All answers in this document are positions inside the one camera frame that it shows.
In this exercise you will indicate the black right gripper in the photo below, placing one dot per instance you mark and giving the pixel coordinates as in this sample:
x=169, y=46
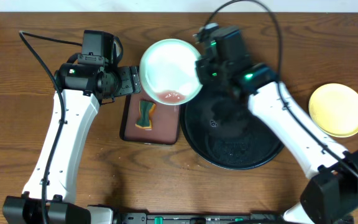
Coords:
x=201, y=67

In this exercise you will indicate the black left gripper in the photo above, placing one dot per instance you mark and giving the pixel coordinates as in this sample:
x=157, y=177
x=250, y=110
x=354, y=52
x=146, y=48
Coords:
x=128, y=80

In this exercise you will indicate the green and orange sponge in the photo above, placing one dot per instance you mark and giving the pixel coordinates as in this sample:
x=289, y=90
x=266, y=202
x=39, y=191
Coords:
x=146, y=108

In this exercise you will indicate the mint plate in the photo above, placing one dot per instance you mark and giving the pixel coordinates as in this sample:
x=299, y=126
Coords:
x=167, y=72

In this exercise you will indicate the yellow plate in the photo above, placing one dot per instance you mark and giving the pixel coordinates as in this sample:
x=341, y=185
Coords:
x=334, y=109

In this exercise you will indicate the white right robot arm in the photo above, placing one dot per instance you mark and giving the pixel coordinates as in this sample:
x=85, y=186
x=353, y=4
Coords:
x=332, y=171

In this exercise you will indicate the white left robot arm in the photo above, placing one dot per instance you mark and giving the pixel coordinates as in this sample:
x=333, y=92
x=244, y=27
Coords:
x=50, y=193

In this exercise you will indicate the black round tray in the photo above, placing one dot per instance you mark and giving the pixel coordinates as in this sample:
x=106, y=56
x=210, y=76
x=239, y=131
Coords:
x=221, y=130

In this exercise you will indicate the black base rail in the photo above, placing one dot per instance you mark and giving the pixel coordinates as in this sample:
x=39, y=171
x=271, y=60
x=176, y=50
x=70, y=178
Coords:
x=143, y=218

